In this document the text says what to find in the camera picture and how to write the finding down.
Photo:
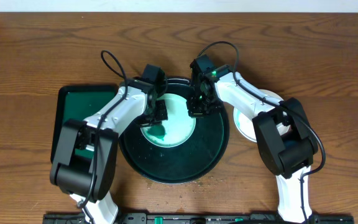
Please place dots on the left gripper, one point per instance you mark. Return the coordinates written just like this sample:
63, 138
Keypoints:
159, 111

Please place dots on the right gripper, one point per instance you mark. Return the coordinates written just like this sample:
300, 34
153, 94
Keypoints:
194, 111

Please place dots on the green sponge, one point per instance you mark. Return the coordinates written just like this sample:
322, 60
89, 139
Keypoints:
155, 134

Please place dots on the white plate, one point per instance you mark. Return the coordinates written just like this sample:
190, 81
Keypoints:
179, 126
245, 125

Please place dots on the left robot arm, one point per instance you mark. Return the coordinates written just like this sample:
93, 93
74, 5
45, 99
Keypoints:
83, 164

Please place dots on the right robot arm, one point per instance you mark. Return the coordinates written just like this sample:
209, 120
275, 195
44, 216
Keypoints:
284, 138

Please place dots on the round black tray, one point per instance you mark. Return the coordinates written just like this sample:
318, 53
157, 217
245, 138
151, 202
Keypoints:
186, 162

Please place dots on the black rectangular water tray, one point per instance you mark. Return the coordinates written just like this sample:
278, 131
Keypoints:
79, 102

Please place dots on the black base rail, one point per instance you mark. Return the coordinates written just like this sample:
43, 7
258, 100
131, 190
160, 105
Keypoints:
142, 218

